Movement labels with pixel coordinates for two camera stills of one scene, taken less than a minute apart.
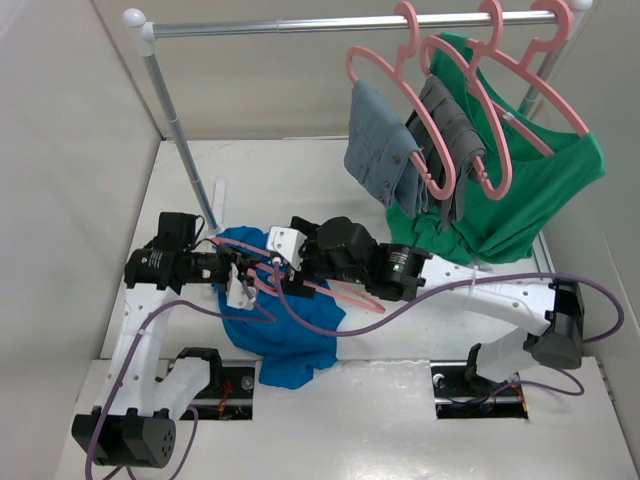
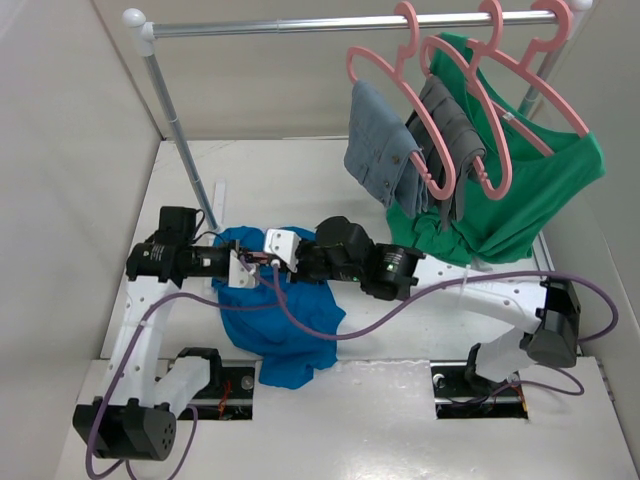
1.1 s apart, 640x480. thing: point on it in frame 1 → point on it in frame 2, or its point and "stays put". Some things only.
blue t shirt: x=295 y=338 stays put
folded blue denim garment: x=380 y=151 stays put
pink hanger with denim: x=396 y=72 stays put
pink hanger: x=281 y=274 → x=259 y=257
